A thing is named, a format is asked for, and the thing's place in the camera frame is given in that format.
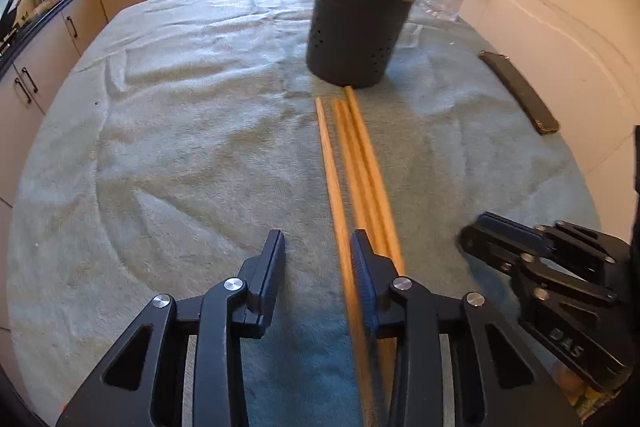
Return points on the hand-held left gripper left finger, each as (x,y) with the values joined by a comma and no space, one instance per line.
(272,267)

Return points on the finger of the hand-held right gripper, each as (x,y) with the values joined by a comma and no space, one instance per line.
(490,249)
(505,227)

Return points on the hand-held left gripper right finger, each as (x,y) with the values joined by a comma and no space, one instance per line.
(362,277)

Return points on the dark perforated utensil holder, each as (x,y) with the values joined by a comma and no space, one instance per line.
(355,32)

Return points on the person's right hand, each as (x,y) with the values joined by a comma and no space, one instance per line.
(570,382)

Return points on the dark flat bar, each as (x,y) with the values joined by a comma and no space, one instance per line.
(522,94)

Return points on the grey-green table cloth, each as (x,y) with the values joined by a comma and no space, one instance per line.
(175,132)

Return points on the black gas stove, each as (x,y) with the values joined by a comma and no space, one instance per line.
(6,42)

